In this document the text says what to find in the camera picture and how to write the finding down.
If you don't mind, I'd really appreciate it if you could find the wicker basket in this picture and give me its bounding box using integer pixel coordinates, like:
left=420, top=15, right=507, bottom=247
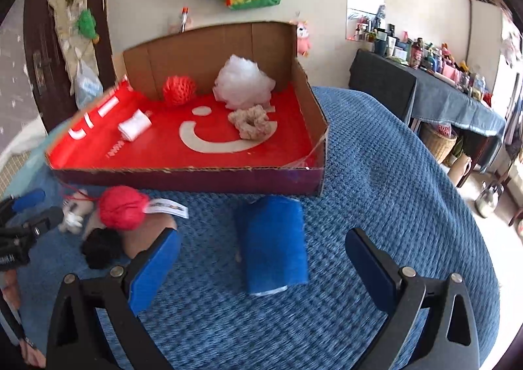
left=419, top=122, right=458, bottom=164

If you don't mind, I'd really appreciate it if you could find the white plush toy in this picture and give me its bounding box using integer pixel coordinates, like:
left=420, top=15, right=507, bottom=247
left=57, top=189, right=99, bottom=236

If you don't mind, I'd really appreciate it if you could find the person's left forearm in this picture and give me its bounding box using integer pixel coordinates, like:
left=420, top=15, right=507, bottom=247
left=0, top=272, right=45, bottom=368

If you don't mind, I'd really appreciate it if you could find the green plush toy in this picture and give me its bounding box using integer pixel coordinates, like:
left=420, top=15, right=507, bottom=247
left=77, top=9, right=101, bottom=43

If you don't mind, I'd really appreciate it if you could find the translucent plastic bag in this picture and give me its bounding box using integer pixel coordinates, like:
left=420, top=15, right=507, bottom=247
left=74, top=59, right=105, bottom=109

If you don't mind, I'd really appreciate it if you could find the beige hanging wall organizer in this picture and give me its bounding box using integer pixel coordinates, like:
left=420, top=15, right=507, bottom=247
left=47, top=0, right=103, bottom=97

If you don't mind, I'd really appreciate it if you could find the white mesh bath pouf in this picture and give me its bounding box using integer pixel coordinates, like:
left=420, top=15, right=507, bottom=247
left=213, top=54, right=276, bottom=110

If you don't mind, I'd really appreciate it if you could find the table with dark cloth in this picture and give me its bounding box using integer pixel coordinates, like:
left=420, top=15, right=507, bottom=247
left=348, top=48, right=507, bottom=189

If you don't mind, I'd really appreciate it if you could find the blue towel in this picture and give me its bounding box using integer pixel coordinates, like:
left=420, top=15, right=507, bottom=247
left=234, top=195, right=309, bottom=296

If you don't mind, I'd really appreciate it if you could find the metal kettle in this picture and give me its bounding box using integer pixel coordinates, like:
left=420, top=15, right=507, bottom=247
left=474, top=182, right=505, bottom=219

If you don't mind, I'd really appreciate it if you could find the white cloth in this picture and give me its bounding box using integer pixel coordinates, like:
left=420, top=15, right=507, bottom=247
left=118, top=109, right=152, bottom=142
left=0, top=117, right=45, bottom=162

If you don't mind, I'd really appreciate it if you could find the white wardrobe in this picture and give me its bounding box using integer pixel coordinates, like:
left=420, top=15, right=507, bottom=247
left=466, top=0, right=507, bottom=80

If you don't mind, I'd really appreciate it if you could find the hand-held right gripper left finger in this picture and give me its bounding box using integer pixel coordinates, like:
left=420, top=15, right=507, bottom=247
left=46, top=228, right=182, bottom=370

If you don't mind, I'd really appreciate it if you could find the black pompom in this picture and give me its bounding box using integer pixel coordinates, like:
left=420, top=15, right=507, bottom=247
left=80, top=228, right=129, bottom=270

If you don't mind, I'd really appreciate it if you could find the dark brown door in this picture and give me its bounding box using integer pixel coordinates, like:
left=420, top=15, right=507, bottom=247
left=22, top=0, right=117, bottom=131

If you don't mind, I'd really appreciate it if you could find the white crumpled cloth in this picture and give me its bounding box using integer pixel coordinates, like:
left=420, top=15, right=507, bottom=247
left=0, top=117, right=45, bottom=162

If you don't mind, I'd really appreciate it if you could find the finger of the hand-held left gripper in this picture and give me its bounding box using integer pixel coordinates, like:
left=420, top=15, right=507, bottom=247
left=0, top=188, right=46, bottom=227
left=0, top=207, right=65, bottom=241

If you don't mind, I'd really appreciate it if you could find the row of cosmetic bottles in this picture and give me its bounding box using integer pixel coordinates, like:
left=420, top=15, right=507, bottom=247
left=353, top=6, right=497, bottom=107

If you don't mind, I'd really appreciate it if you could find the red crochet net ball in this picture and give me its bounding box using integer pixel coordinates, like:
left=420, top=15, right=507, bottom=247
left=162, top=76, right=198, bottom=106

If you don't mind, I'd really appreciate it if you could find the metal door handle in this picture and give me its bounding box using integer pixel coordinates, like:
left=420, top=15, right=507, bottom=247
left=30, top=49, right=56, bottom=80

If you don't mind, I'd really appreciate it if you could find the light teal bed sheet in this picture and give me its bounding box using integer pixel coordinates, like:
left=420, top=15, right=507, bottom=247
left=0, top=121, right=82, bottom=199

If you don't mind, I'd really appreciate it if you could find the tan round sponge pad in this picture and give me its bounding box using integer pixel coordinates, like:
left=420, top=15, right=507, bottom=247
left=123, top=215, right=178, bottom=260

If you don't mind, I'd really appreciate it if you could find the beige crochet scrunchie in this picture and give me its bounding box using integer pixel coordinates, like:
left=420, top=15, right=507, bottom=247
left=228, top=104, right=271, bottom=141

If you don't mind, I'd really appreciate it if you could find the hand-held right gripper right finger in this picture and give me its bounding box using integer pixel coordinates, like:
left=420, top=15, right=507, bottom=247
left=346, top=228, right=481, bottom=370

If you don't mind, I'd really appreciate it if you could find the cardboard box with red lining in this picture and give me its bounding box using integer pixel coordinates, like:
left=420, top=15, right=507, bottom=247
left=44, top=21, right=329, bottom=197

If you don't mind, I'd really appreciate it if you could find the pink fox plush toy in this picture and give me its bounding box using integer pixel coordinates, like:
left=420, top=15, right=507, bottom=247
left=290, top=20, right=313, bottom=57

